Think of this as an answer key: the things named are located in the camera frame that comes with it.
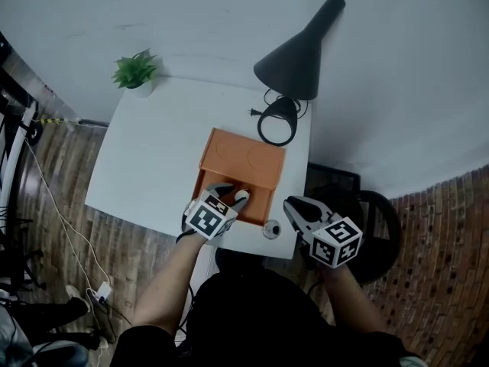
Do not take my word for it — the white floor cable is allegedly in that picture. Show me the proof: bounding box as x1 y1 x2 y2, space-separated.
23 138 112 294

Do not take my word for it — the black chair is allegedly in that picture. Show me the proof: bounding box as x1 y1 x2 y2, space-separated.
305 162 403 284

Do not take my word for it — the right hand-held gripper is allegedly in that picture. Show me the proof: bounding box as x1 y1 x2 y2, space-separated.
283 195 364 270

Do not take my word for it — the orange drawer casing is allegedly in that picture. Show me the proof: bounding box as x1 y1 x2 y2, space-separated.
199 127 287 193

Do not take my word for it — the person's right forearm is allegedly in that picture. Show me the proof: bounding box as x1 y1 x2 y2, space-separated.
322 264 389 336

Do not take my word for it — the black lamp cable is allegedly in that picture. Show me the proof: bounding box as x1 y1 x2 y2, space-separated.
248 88 309 120

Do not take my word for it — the black floor cable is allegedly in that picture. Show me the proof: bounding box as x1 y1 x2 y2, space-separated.
87 288 133 343

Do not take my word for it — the black metal railing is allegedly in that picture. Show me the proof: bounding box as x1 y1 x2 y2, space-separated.
0 32 43 206

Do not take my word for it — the grey round seat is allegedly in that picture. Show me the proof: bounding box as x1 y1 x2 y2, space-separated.
32 340 91 367

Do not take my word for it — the small potted green plant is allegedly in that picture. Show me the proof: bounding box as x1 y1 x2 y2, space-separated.
111 49 158 99

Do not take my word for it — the black wheeled chair base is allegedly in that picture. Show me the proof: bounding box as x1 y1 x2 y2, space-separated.
0 204 47 292

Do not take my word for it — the grey fabric bundle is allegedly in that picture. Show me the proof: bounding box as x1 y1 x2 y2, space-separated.
0 306 35 367

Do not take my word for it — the black desk lamp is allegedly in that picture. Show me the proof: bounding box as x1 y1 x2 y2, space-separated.
254 0 347 148

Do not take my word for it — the person's black clothing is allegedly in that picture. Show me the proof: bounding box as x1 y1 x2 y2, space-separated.
110 268 429 367

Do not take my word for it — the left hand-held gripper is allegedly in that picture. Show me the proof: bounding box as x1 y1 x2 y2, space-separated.
183 183 250 241

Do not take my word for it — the person's left forearm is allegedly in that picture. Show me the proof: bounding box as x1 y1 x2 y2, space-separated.
131 233 209 336

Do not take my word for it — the person's left black shoe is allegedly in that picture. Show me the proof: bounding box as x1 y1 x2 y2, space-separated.
215 247 240 273

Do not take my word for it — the white table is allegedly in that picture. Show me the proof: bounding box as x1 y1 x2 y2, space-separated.
84 76 313 282

